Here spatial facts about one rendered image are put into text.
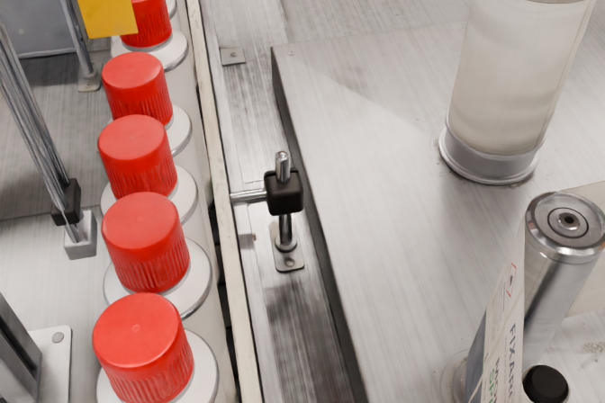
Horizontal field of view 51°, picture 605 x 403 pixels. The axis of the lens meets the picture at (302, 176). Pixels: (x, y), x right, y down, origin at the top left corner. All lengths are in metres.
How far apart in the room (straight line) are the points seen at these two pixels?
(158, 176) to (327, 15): 0.56
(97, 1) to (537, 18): 0.28
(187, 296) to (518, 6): 0.29
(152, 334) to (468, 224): 0.35
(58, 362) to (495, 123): 0.39
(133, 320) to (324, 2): 0.67
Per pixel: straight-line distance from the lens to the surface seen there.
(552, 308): 0.34
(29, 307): 0.59
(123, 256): 0.28
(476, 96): 0.52
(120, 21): 0.41
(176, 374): 0.26
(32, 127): 0.44
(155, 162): 0.31
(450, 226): 0.54
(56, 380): 0.54
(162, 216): 0.28
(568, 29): 0.48
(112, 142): 0.31
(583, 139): 0.65
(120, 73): 0.35
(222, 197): 0.50
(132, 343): 0.25
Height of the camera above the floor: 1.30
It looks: 48 degrees down
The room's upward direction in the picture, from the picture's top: 1 degrees counter-clockwise
